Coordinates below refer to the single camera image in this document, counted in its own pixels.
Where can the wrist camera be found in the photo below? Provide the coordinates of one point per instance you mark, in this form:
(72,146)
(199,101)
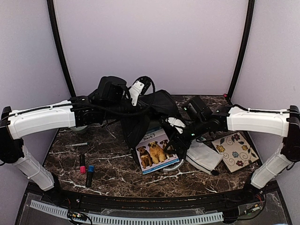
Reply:
(176,123)
(139,87)

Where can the white slotted cable duct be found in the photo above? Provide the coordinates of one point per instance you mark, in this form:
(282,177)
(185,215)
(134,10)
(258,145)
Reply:
(125,217)

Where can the green cap glue stick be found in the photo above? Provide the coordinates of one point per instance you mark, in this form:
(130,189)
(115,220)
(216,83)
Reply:
(200,140)

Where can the black backpack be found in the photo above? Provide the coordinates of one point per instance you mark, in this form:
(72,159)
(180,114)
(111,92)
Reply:
(151,116)

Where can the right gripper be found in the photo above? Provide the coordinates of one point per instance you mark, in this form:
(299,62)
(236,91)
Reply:
(175,138)

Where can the blue cap black marker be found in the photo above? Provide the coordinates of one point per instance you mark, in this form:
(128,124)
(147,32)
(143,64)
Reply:
(89,176)

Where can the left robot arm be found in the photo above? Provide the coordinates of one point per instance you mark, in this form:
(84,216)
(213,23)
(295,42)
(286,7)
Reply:
(17,126)

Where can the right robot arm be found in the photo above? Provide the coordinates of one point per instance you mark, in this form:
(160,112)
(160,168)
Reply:
(284,123)

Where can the pink cap black marker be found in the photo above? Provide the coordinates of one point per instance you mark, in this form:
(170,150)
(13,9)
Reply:
(82,166)

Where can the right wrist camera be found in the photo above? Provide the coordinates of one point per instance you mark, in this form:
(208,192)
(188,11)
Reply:
(176,123)

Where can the floral ceramic tile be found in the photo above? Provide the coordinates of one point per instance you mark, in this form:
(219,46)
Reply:
(236,151)

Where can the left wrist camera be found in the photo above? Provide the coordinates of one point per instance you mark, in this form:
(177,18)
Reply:
(139,87)

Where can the pale green ceramic bowl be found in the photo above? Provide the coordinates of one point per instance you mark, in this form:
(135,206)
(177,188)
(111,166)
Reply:
(79,130)

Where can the dog picture book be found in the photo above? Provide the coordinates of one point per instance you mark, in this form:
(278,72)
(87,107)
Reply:
(151,151)

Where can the white fabric pouch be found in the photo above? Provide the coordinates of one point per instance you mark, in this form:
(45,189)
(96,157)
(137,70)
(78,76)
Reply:
(203,158)

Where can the green tip white pen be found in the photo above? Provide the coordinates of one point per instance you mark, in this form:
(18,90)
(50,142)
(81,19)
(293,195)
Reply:
(77,145)

